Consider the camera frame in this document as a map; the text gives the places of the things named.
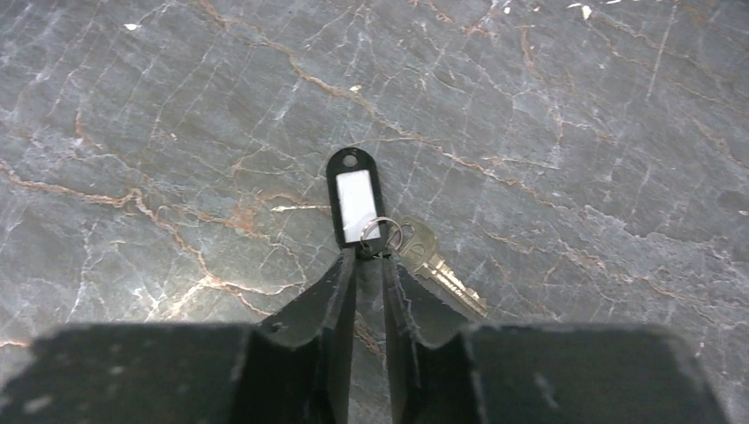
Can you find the black key tag white label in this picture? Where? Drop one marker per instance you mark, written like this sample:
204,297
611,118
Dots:
356,201

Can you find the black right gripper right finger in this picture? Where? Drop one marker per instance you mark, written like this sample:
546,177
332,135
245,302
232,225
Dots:
443,368

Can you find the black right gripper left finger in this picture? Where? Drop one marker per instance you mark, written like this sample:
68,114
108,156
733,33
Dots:
292,367

